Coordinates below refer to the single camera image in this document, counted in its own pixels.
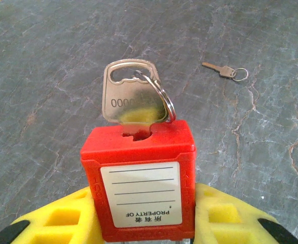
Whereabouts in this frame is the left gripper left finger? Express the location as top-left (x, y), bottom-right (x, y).
top-left (0, 185), bottom-right (105, 244)

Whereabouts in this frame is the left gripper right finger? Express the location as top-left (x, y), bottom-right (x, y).
top-left (192, 182), bottom-right (298, 244)

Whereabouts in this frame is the metal key with ring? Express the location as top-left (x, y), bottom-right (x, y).
top-left (102, 57), bottom-right (176, 135)
top-left (201, 62), bottom-right (249, 82)

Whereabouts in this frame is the red safety padlock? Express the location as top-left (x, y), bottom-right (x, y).
top-left (79, 119), bottom-right (198, 244)

